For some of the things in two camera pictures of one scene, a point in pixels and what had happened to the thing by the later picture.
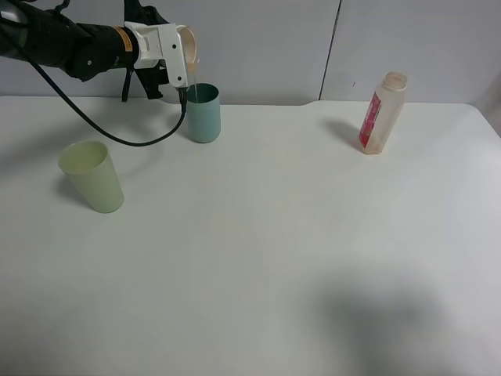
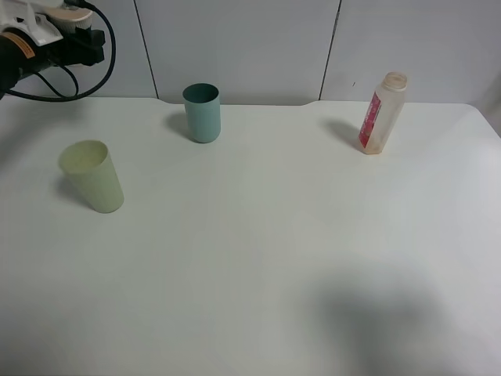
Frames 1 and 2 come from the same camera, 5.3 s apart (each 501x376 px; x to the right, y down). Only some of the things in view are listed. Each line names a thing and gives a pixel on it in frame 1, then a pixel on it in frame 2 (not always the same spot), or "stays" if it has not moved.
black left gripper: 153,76 to 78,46
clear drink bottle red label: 383,113 stays
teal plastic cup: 203,112 stays
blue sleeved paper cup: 189,45 to 67,19
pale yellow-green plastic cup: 91,166 stays
